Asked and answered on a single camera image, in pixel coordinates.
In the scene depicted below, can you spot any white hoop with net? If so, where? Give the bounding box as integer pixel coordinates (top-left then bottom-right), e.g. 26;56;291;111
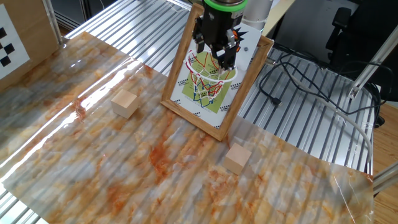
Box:
183;49;238;109

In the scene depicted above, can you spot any black USB cable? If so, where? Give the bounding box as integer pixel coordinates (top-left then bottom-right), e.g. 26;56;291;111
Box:
258;60;312;108

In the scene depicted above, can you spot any cardboard panel with checkerboard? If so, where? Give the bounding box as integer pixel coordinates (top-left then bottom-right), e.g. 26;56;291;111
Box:
0;0;60;92

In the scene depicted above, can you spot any long black cable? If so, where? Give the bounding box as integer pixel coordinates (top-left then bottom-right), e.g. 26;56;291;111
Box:
272;42;388;116

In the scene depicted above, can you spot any grey cable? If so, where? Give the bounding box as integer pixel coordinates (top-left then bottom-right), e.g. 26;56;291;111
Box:
266;57;374;175

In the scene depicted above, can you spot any black office chair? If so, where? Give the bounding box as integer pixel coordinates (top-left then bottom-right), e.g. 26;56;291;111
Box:
325;0;398;102

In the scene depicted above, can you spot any wooden framed backboard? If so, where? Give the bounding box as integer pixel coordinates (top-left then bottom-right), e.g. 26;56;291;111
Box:
160;2;274;143

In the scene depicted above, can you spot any aluminium profile rail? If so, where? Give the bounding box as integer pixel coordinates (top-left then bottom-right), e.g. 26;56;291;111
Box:
371;161;398;195

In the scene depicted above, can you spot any orange marble pattern mat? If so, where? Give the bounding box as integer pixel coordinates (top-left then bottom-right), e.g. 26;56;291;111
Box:
0;30;376;224

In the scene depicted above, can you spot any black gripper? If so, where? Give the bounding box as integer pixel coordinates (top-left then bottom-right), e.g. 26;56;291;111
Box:
192;7;244;75

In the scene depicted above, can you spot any aluminium profile post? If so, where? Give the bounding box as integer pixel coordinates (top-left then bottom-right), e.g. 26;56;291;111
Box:
347;23;398;100
42;0;64;46

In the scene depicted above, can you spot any light wooden cube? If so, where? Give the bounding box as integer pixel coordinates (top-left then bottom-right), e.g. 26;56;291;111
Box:
223;142;252;176
111;88;140;119

